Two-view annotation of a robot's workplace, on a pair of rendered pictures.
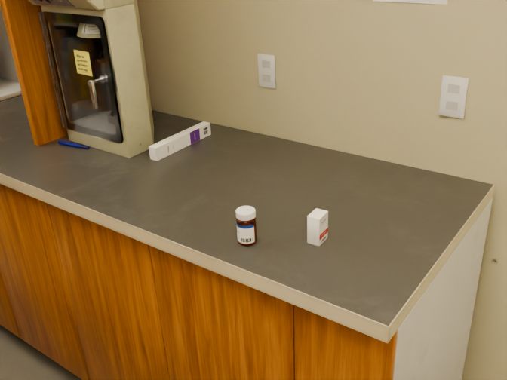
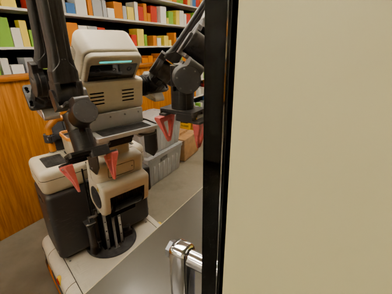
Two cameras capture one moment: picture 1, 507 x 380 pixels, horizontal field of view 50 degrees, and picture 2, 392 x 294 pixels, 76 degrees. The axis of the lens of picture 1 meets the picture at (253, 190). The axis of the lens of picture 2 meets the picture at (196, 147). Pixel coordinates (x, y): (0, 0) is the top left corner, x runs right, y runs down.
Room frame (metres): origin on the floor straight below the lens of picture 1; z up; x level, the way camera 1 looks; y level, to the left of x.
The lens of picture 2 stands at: (1.64, 0.34, 1.34)
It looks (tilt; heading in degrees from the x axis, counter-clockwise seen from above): 22 degrees down; 84
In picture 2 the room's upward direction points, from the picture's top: straight up
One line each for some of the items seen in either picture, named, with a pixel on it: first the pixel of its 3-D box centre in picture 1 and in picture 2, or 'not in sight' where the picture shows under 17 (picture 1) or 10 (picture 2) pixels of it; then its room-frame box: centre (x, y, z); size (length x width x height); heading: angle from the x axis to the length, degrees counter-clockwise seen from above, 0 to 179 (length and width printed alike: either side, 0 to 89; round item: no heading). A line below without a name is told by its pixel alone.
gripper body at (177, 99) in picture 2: not in sight; (182, 100); (1.67, 0.97, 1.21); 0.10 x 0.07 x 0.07; 143
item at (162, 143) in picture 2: not in sight; (150, 131); (1.44, 2.86, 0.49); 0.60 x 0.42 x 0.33; 52
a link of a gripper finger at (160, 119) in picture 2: not in sight; (172, 125); (1.65, 0.99, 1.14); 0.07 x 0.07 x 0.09; 53
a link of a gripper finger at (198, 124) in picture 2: not in sight; (193, 129); (1.70, 0.95, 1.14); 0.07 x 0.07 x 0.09; 53
